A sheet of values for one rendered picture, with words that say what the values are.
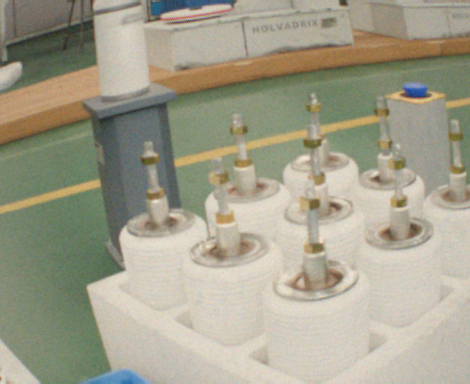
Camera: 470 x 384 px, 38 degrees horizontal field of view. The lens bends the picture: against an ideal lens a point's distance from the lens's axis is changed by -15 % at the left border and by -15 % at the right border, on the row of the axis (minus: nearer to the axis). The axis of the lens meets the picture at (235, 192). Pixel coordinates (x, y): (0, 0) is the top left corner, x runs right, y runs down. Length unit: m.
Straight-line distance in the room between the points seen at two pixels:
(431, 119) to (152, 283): 0.45
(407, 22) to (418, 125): 2.41
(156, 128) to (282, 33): 1.80
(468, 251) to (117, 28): 0.75
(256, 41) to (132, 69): 1.74
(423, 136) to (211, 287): 0.42
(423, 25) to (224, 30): 1.03
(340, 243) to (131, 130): 0.60
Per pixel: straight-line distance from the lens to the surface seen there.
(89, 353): 1.10
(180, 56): 2.90
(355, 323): 0.64
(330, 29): 3.16
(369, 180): 0.88
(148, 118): 1.30
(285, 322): 0.63
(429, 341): 0.70
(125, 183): 1.31
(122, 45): 1.28
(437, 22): 3.52
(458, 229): 0.78
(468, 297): 0.75
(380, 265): 0.70
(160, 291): 0.81
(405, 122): 1.03
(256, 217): 0.85
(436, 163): 1.04
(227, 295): 0.71
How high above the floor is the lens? 0.54
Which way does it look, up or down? 18 degrees down
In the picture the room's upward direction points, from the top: 8 degrees counter-clockwise
